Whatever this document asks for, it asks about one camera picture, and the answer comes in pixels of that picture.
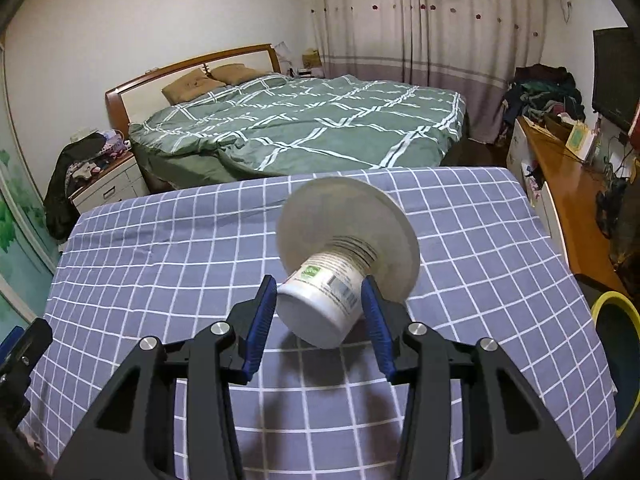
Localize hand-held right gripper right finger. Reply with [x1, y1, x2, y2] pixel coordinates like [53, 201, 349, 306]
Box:
[361, 275, 586, 480]

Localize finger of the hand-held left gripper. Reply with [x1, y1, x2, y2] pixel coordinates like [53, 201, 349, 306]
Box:
[0, 317, 53, 428]

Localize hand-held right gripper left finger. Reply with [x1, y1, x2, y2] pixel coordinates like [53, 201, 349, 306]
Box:
[50, 274, 278, 480]

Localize white plastic jar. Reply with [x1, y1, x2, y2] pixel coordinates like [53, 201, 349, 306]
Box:
[276, 176, 421, 350]

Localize yellow rimmed waste bin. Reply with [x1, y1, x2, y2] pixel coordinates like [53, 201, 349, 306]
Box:
[590, 292, 640, 436]

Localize blue checkered sheet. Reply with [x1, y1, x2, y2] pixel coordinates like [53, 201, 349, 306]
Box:
[22, 165, 618, 480]

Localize painted wardrobe door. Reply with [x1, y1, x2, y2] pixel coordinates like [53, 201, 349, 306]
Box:
[0, 35, 61, 331]

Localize dark clothes on nightstand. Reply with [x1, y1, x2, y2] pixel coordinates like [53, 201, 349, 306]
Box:
[44, 130, 133, 241]

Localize white nightstand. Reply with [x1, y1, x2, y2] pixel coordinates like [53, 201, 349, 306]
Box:
[67, 152, 151, 216]

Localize bed with green quilt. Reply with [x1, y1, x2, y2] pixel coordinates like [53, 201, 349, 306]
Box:
[129, 74, 468, 183]

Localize white drawer cabinet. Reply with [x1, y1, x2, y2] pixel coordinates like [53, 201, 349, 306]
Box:
[506, 119, 571, 261]

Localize wooden desk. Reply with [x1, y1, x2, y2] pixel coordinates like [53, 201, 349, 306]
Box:
[517, 115, 640, 301]

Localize brown pillow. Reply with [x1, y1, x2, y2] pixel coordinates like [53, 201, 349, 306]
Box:
[212, 63, 273, 86]
[161, 70, 226, 106]

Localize dark bag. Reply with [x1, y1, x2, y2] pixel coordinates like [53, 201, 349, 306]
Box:
[595, 177, 640, 286]

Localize wooden bed headboard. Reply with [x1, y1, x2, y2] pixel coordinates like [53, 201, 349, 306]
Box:
[105, 44, 283, 136]

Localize green box on desk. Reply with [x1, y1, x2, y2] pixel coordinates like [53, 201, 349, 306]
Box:
[565, 121, 598, 158]

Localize pile of dark clothes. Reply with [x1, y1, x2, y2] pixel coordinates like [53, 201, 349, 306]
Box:
[501, 64, 586, 133]

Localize beige striped curtain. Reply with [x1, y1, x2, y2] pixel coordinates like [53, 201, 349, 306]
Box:
[305, 0, 551, 143]

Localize black television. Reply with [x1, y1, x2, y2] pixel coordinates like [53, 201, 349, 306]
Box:
[592, 26, 640, 133]

